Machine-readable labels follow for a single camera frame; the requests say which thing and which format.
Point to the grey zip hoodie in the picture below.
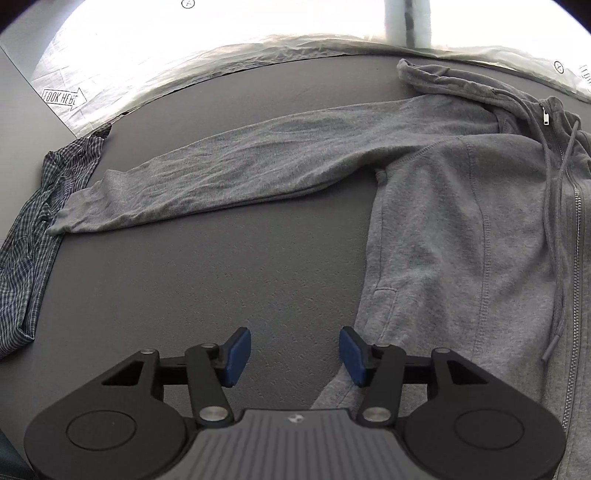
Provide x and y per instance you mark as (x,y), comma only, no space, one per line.
(438,207)

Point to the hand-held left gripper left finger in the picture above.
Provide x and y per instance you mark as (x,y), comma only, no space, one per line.
(238,356)

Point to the translucent white plastic sheet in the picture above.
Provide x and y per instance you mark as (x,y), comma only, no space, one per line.
(138,69)

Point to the grey window frame bar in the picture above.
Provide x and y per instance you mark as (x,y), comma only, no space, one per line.
(408,23)

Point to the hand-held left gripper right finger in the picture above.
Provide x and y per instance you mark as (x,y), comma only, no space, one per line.
(352,358)

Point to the blue plaid shirt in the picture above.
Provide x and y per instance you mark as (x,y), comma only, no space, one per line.
(27,240)

